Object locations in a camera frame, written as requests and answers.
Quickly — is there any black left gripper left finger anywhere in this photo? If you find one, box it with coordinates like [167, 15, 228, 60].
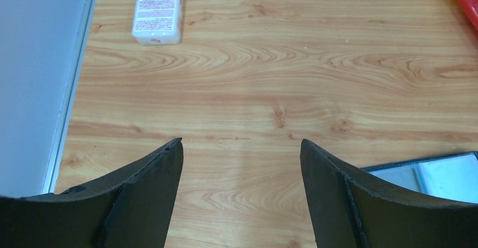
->
[1, 138, 184, 247]

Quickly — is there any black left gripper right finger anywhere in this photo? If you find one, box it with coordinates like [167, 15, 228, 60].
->
[300, 139, 477, 247]

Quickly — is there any navy blue card holder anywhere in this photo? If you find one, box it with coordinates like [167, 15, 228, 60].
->
[362, 151, 477, 203]

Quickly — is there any white red small box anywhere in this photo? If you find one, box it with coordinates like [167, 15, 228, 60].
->
[131, 0, 184, 46]

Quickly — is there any red plastic bin middle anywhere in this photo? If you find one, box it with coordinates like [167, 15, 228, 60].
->
[458, 0, 478, 29]

